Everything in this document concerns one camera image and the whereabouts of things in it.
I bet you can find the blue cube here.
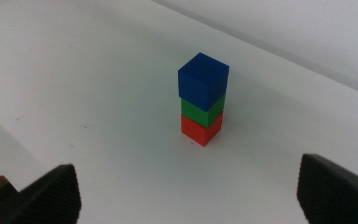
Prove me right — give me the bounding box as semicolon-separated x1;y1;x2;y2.
177;52;231;113

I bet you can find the red cube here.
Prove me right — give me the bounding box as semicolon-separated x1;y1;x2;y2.
180;111;224;147

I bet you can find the green cube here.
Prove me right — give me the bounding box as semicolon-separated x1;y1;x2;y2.
180;93;226;129

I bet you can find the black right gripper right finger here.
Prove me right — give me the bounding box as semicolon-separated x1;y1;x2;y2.
296;153;358;224

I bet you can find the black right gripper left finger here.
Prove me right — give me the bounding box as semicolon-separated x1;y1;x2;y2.
0;163;83;224

